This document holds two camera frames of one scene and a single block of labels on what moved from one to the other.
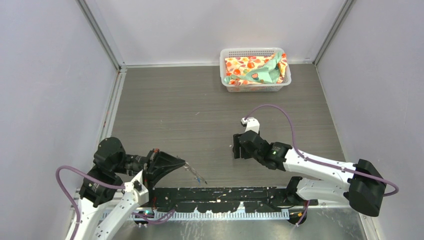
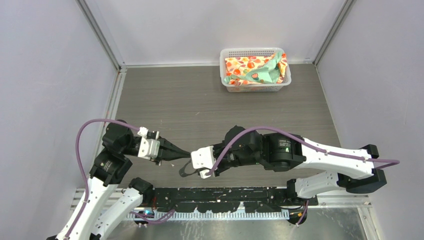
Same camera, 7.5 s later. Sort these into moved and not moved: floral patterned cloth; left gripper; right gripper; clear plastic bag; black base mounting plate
Moved: clear plastic bag; right gripper; left gripper
Not moved: floral patterned cloth; black base mounting plate
